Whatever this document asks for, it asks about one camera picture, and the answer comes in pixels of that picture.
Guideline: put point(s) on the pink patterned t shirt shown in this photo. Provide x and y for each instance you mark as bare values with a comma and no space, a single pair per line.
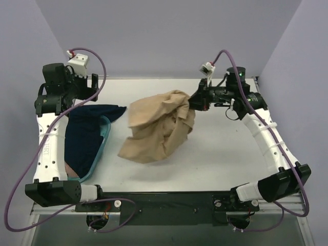
70,172

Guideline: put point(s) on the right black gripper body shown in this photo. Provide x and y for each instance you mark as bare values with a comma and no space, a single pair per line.
202,95

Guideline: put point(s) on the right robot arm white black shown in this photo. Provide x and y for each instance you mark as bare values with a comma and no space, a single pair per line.
286,173

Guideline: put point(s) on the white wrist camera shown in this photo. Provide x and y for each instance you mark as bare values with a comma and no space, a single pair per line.
78,62
208,70

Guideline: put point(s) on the beige t shirt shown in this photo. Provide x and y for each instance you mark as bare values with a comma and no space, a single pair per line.
159,124

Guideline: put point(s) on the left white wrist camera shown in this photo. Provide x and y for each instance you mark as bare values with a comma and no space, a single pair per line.
78,62

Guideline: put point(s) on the navy blue t shirt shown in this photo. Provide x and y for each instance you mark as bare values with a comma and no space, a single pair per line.
82,137

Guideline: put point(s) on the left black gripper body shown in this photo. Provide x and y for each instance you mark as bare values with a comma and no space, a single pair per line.
89,87

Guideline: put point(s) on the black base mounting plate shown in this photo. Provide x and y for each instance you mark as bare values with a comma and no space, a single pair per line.
173,208

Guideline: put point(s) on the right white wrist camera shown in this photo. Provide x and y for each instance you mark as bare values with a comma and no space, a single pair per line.
208,70

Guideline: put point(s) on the teal plastic basket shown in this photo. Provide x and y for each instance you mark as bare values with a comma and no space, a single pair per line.
105,128

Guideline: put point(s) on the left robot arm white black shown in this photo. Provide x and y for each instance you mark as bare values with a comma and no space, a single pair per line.
63,85

